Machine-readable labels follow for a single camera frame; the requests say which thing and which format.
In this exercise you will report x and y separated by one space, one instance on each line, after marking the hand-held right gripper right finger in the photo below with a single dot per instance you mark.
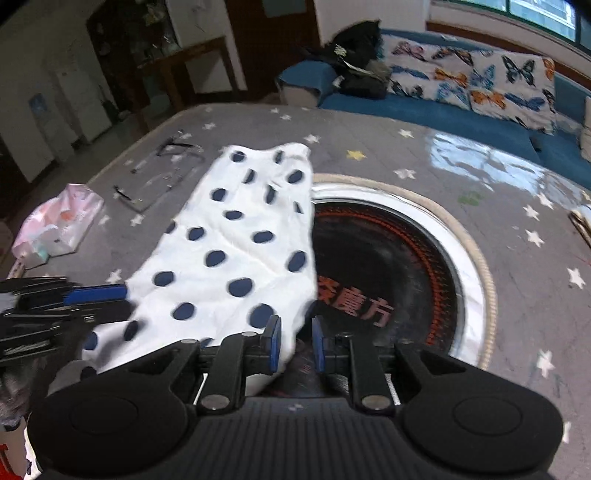
317 344

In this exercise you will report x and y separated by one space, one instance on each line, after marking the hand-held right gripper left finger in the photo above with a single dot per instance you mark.
273 344

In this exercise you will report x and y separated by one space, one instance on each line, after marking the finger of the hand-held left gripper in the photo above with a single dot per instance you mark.
106 313
97 294

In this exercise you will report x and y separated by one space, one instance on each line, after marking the white polka dot pants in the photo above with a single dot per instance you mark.
231 240

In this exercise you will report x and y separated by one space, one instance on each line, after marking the pile of dark clothes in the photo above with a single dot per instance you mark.
360 55

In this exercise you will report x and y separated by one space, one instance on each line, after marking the person's left hand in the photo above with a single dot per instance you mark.
16 392

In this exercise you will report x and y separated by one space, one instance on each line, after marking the pink tissue packet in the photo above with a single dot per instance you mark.
55 221

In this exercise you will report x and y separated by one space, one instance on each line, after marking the round black induction cooker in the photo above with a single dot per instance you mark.
392 258

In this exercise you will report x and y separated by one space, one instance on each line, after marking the clear plastic packaging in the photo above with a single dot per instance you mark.
157 180

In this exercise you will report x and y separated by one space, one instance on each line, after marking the white cabinet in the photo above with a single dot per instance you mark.
85 92

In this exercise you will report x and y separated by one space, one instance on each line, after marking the grey star-print tablecloth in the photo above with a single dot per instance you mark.
392 152

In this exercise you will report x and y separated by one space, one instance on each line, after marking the blue sofa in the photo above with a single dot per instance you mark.
461 129

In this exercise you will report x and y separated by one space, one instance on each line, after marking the dark wooden display cabinet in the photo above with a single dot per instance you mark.
129 37

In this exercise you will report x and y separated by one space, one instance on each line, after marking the dark wooden side table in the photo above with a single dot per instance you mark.
194 50

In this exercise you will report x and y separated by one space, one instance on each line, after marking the striped folded blanket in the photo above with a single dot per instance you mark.
582 219

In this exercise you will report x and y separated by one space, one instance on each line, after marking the butterfly print pillow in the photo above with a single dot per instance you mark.
429 69
512 87

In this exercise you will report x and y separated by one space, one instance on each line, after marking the dark wooden door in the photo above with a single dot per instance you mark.
277 46

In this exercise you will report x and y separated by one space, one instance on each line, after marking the grey pillow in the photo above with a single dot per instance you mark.
586 129

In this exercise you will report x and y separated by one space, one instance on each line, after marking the green-framed window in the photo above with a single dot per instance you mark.
531 14

